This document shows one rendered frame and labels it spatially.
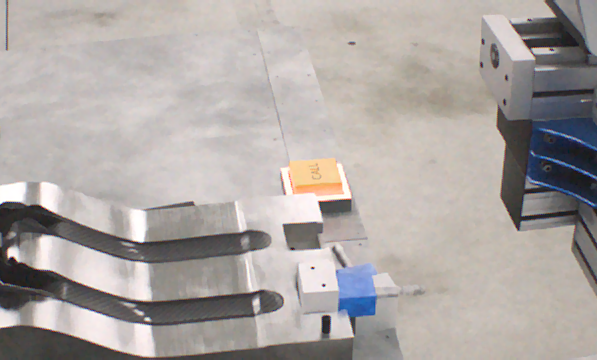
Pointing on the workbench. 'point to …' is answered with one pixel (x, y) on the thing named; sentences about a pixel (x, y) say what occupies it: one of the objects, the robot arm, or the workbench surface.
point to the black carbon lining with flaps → (9, 210)
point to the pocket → (304, 236)
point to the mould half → (160, 285)
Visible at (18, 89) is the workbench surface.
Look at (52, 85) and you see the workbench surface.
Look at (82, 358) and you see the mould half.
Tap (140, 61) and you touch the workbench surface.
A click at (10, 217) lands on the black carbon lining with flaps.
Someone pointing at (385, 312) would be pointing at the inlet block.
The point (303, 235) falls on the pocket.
